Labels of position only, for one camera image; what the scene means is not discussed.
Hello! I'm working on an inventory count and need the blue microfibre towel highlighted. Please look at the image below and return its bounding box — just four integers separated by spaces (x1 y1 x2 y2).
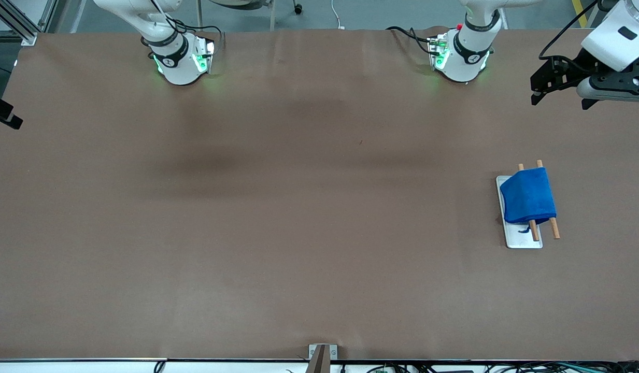
500 167 558 234

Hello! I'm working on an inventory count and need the white rack with wooden bars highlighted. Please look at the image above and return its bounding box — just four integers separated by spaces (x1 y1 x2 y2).
495 160 561 250

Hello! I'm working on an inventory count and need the aluminium frame profile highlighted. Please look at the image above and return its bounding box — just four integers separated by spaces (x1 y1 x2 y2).
0 0 59 47

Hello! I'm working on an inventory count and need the black left arm base cable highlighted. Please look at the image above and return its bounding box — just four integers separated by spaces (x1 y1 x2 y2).
386 25 435 55

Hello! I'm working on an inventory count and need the white floor cable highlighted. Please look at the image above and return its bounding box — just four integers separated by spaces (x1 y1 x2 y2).
330 0 346 30

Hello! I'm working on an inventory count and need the black cable bundle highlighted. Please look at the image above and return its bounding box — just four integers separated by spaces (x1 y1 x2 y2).
366 361 639 373

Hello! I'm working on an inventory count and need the grey metal table bracket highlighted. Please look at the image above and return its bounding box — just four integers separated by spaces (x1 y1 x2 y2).
307 343 338 373

